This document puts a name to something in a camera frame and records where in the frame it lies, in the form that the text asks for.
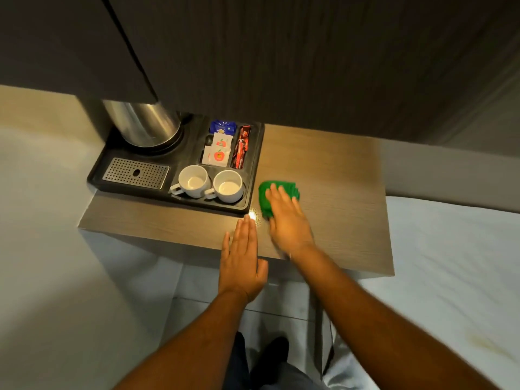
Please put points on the person's right hand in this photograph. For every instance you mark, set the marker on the person's right hand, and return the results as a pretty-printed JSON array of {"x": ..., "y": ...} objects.
[{"x": 289, "y": 223}]

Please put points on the white bed sheet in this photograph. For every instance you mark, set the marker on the white bed sheet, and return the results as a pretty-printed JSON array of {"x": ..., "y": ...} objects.
[{"x": 447, "y": 272}]

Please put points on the wooden table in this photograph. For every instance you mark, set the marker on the wooden table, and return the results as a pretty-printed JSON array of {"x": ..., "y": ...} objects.
[{"x": 341, "y": 190}]

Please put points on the white sachet with red print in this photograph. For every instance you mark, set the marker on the white sachet with red print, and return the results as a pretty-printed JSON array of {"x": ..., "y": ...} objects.
[
  {"x": 221, "y": 141},
  {"x": 217, "y": 155}
]

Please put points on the black kettle tray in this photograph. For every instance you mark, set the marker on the black kettle tray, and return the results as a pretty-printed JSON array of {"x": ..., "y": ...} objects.
[{"x": 191, "y": 164}]

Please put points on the person's left forearm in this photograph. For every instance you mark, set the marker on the person's left forearm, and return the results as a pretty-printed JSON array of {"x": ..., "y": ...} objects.
[{"x": 187, "y": 345}]

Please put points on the stainless steel kettle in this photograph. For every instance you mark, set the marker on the stainless steel kettle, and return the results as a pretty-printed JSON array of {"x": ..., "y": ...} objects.
[{"x": 142, "y": 123}]

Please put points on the person's black shoe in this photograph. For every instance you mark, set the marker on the person's black shoe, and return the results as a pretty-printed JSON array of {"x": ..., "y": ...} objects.
[{"x": 273, "y": 353}]

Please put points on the green cloth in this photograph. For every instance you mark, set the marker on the green cloth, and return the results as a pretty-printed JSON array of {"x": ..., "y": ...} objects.
[{"x": 269, "y": 196}]

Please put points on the red stick sachet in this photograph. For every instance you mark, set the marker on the red stick sachet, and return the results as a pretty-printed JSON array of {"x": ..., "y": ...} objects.
[{"x": 241, "y": 148}]

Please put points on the person's right forearm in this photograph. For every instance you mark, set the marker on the person's right forearm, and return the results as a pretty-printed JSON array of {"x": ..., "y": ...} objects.
[{"x": 386, "y": 329}]

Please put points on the blue sachet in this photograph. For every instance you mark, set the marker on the blue sachet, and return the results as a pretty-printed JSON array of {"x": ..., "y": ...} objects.
[{"x": 222, "y": 127}]

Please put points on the person's left hand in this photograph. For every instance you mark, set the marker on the person's left hand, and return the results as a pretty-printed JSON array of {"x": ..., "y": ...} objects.
[{"x": 241, "y": 264}]

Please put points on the white ceramic cup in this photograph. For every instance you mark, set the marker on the white ceramic cup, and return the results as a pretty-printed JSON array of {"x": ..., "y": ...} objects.
[
  {"x": 194, "y": 181},
  {"x": 227, "y": 186}
]

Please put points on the person's grey trouser leg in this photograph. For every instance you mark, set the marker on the person's grey trouser leg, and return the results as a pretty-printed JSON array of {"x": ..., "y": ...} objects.
[{"x": 264, "y": 373}]

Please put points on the metal drip grate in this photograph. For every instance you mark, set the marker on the metal drip grate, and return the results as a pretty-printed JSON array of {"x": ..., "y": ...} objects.
[{"x": 136, "y": 173}]

